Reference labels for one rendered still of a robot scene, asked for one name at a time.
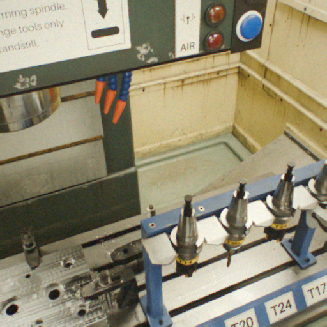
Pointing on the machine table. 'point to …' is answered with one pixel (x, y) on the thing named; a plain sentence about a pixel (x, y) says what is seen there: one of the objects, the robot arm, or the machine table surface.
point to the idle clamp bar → (136, 250)
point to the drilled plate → (50, 293)
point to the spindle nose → (28, 109)
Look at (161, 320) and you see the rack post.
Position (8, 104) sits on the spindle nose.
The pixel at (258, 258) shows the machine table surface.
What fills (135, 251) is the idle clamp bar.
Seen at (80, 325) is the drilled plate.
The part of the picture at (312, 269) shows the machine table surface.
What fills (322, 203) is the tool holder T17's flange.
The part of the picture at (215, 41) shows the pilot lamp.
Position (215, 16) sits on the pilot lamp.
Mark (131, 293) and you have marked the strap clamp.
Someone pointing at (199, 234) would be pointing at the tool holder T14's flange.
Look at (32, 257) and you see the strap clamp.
